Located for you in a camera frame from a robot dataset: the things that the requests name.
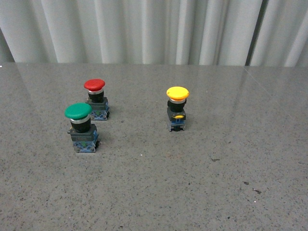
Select green mushroom push button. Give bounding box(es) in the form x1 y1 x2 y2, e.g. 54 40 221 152
64 103 100 153

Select white pleated curtain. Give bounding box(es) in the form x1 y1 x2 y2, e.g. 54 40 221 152
0 0 308 66

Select yellow mushroom push button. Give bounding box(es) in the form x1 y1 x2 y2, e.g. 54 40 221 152
166 86 190 131

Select red mushroom push button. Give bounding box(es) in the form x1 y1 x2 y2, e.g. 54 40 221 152
84 78 110 121

